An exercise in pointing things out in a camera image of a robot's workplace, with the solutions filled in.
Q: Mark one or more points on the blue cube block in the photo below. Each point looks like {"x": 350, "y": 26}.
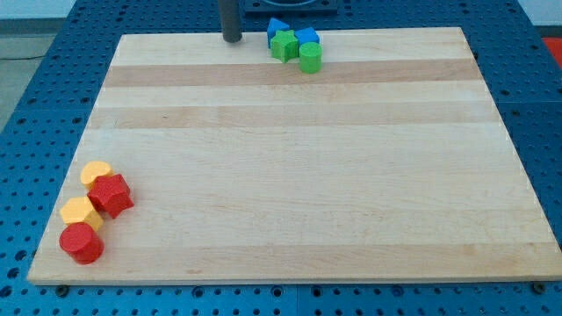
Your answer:
{"x": 307, "y": 35}

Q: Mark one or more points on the green star block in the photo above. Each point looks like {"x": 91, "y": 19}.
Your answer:
{"x": 284, "y": 46}

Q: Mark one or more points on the red cylinder block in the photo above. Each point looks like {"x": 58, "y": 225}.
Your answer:
{"x": 81, "y": 242}

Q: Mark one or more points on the yellow heart block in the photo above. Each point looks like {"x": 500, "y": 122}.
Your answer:
{"x": 94, "y": 169}

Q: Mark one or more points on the wooden board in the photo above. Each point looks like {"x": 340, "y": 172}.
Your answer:
{"x": 390, "y": 165}

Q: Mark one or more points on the red pentagon block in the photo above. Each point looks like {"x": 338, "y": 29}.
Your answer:
{"x": 111, "y": 194}

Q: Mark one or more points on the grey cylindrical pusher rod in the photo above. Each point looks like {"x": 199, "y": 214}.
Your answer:
{"x": 230, "y": 20}

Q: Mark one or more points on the blue triangle block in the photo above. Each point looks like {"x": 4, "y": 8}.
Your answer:
{"x": 274, "y": 26}

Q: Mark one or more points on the green cylinder block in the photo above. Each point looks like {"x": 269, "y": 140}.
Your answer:
{"x": 310, "y": 55}

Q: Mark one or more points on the yellow hexagon block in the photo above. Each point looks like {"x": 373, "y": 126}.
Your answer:
{"x": 81, "y": 210}

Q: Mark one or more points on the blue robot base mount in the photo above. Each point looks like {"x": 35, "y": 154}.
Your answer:
{"x": 255, "y": 7}

